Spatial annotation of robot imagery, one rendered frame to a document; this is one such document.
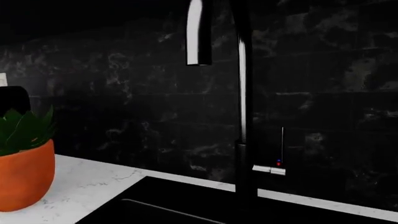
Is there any black kitchen sink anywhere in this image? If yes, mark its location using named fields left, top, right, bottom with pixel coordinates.
left=75, top=175, right=398, bottom=224

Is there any black gooseneck kitchen faucet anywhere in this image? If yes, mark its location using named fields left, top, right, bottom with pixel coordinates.
left=185, top=0, right=287, bottom=204

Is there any green leafy plant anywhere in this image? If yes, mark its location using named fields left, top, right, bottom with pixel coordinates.
left=0, top=105, right=57, bottom=157

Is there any black rounded appliance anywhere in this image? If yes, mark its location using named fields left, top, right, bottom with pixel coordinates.
left=0, top=85, right=32, bottom=118

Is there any orange terracotta plant pot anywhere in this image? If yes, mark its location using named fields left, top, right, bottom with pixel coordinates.
left=0, top=138, right=56, bottom=213

